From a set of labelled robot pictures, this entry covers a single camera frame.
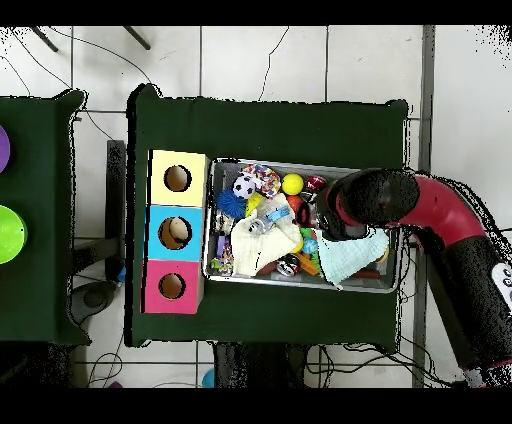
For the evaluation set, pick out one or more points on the side table with green cloth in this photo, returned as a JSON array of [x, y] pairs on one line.
[[36, 200]]

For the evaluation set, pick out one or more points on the dark green tablecloth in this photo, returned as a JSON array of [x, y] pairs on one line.
[[260, 128]]

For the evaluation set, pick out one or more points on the lime green disc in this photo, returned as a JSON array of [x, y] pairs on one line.
[[10, 234]]

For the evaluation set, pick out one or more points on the blue round object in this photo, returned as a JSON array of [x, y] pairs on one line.
[[208, 378]]

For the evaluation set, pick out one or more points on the small soccer ball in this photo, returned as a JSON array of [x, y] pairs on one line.
[[244, 186]]

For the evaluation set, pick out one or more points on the wooden box with three holes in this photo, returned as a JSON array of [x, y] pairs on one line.
[[196, 192]]

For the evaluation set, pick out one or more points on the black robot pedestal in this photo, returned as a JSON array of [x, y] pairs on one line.
[[256, 364]]

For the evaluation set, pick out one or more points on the silver mesh bin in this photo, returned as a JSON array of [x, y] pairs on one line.
[[228, 172]]

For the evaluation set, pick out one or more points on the purple disc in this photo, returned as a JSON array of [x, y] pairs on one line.
[[3, 150]]

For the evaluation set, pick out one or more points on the blue spiky ball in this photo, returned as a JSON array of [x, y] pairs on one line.
[[230, 204]]

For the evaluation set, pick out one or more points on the orange ball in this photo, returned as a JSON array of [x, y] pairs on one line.
[[295, 202]]

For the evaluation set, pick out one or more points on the yellow ball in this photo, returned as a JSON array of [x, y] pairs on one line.
[[292, 184]]

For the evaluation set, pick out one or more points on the cream cloth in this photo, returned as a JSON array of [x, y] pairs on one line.
[[256, 252]]

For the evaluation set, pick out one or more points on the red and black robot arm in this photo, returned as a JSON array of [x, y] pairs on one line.
[[440, 208]]

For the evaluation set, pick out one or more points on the black tripod leg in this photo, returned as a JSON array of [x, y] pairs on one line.
[[137, 38], [44, 39]]

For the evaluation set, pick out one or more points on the mint green cloth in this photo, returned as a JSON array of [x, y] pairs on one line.
[[348, 256]]

